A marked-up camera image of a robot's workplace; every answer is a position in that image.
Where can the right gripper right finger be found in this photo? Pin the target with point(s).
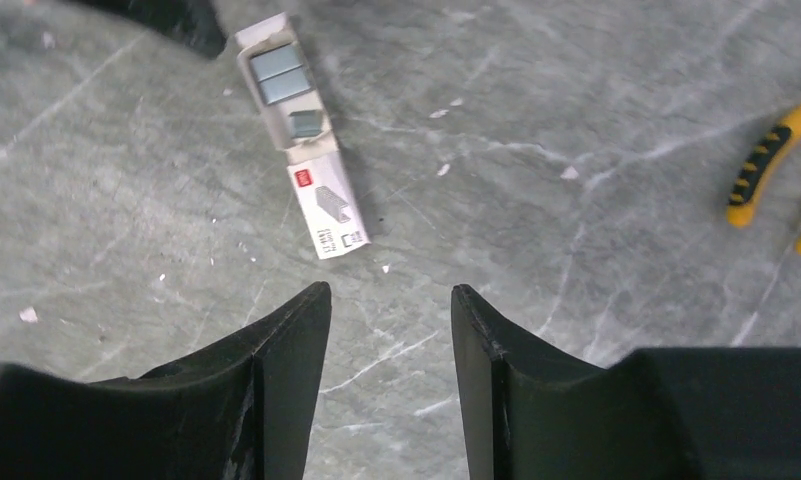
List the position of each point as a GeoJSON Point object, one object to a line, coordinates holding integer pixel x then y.
{"type": "Point", "coordinates": [532, 411]}

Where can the yellow black pliers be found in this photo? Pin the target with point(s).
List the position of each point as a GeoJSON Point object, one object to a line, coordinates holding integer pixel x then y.
{"type": "Point", "coordinates": [758, 167]}

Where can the white staple box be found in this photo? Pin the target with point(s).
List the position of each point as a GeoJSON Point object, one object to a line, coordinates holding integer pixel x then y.
{"type": "Point", "coordinates": [277, 74]}

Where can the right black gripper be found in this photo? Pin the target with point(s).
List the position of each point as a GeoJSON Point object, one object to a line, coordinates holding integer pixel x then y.
{"type": "Point", "coordinates": [193, 24]}

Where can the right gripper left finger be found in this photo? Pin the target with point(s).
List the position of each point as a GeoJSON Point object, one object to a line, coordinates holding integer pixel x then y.
{"type": "Point", "coordinates": [239, 408]}

